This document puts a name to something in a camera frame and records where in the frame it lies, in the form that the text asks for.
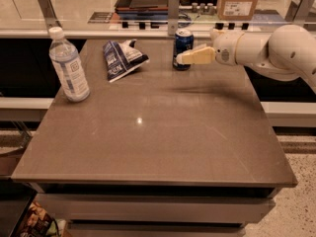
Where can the grey metal bracket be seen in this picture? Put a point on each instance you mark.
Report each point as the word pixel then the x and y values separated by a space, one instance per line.
pixel 299 10
pixel 173 16
pixel 48 13

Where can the brown cardboard box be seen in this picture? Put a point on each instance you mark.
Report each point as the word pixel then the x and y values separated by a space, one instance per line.
pixel 236 9

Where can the grey metal bracket right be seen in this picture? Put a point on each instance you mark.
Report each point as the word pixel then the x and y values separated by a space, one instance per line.
pixel 299 10

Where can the dark tray stack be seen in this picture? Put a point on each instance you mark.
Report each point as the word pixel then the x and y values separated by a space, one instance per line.
pixel 143 10

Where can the blue white chip bag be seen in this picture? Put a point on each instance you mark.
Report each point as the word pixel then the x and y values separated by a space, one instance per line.
pixel 122 58

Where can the clear plastic water bottle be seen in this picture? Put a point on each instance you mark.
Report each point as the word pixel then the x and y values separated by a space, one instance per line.
pixel 67 64

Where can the grey metal bracket left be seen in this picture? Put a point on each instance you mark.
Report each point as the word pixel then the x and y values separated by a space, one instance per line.
pixel 48 13

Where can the grey drawer cabinet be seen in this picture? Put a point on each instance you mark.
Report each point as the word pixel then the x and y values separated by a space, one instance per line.
pixel 144 216

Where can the grey metal bracket middle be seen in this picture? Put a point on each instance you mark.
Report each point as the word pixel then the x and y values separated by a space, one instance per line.
pixel 173 16

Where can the snack bag on floor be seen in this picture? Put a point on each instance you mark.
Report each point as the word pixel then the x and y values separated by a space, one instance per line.
pixel 37 223

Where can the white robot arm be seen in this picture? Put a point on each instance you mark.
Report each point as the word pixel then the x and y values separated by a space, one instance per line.
pixel 284 55

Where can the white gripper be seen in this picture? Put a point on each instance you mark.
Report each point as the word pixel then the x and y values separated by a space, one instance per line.
pixel 224 48

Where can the blue pepsi can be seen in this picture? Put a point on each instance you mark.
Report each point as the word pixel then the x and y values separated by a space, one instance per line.
pixel 184 40

